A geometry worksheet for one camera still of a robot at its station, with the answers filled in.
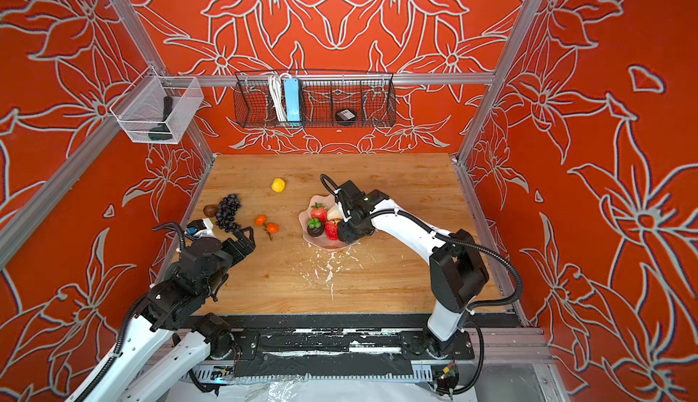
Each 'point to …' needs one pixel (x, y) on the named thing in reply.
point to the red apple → (319, 212)
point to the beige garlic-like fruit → (334, 213)
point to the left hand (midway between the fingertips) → (242, 235)
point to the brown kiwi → (210, 210)
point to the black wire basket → (371, 95)
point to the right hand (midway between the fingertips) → (344, 233)
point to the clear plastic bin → (158, 109)
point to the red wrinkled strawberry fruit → (332, 230)
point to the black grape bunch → (226, 213)
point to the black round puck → (344, 117)
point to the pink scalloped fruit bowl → (321, 241)
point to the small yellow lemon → (278, 185)
